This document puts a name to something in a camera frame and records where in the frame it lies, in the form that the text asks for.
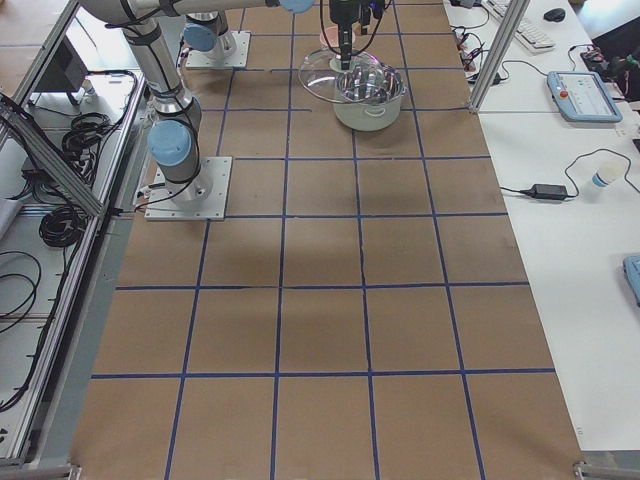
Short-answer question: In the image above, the pale green cooking pot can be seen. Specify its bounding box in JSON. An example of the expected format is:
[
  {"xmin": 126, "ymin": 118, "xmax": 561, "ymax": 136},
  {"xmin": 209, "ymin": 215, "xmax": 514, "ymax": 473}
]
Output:
[{"xmin": 333, "ymin": 68, "xmax": 406, "ymax": 132}]

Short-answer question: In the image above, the white keyboard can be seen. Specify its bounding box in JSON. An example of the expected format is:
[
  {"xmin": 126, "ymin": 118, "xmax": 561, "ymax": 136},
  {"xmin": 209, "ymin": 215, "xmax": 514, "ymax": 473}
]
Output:
[{"xmin": 482, "ymin": 0, "xmax": 556, "ymax": 54}]

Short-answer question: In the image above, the paper cup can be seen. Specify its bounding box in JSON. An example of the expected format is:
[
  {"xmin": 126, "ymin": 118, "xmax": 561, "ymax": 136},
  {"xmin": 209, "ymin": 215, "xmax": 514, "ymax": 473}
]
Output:
[{"xmin": 591, "ymin": 161, "xmax": 625, "ymax": 188}]

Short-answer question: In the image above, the glass pot lid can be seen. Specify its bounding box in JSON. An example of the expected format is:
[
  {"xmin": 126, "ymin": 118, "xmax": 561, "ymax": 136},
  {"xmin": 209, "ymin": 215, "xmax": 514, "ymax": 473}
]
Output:
[{"xmin": 298, "ymin": 49, "xmax": 385, "ymax": 104}]

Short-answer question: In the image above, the coiled black cable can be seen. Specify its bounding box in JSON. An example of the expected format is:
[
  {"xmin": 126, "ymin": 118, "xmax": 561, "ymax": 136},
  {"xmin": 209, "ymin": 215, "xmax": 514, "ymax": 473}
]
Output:
[{"xmin": 39, "ymin": 203, "xmax": 84, "ymax": 249}]

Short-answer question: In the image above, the aluminium frame post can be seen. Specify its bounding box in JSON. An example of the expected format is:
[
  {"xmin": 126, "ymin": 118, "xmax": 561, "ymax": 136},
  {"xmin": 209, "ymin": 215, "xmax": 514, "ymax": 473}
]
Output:
[{"xmin": 468, "ymin": 0, "xmax": 530, "ymax": 113}]

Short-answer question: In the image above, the black computer mouse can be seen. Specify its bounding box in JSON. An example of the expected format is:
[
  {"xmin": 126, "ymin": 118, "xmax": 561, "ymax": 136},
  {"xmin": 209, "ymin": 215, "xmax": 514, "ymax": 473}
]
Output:
[{"xmin": 543, "ymin": 8, "xmax": 566, "ymax": 23}]

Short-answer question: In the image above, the aluminium frame rail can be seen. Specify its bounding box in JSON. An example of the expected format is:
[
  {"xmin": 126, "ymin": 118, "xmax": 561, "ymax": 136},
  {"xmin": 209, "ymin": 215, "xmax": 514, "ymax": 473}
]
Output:
[{"xmin": 1, "ymin": 94, "xmax": 106, "ymax": 217}]

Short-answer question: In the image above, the pink bowl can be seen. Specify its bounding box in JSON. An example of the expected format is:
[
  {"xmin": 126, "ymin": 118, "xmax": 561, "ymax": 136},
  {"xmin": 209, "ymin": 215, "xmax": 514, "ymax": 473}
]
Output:
[{"xmin": 319, "ymin": 25, "xmax": 340, "ymax": 51}]

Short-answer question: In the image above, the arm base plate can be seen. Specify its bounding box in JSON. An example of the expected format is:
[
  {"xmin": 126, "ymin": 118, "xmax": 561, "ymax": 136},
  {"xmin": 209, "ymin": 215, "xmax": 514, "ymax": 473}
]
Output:
[
  {"xmin": 184, "ymin": 27, "xmax": 251, "ymax": 70},
  {"xmin": 144, "ymin": 157, "xmax": 232, "ymax": 221}
]

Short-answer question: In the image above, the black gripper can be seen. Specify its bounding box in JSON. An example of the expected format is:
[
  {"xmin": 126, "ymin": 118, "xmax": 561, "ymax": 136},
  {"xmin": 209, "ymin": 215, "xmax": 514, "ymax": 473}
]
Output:
[{"xmin": 329, "ymin": 0, "xmax": 368, "ymax": 45}]

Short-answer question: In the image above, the black power adapter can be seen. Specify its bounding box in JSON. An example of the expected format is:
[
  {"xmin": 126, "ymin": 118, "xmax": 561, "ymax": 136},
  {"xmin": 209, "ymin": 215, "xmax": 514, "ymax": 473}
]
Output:
[{"xmin": 519, "ymin": 184, "xmax": 570, "ymax": 201}]

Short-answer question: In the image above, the blue teach pendant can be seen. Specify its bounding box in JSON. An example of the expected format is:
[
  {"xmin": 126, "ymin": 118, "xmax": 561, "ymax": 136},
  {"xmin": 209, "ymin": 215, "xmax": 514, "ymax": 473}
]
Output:
[{"xmin": 546, "ymin": 71, "xmax": 623, "ymax": 123}]

